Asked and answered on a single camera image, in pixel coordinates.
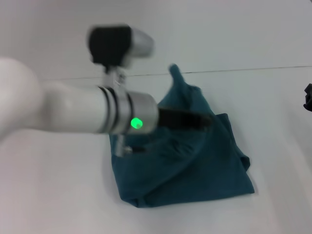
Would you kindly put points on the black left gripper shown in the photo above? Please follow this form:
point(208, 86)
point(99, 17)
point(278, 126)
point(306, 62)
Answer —
point(175, 118)

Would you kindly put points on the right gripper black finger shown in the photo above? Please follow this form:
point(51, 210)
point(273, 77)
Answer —
point(309, 89)
point(308, 104)

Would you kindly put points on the blue FREE print t-shirt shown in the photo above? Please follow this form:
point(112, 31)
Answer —
point(185, 170)

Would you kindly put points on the white left camera bracket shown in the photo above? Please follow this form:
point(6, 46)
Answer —
point(113, 76)

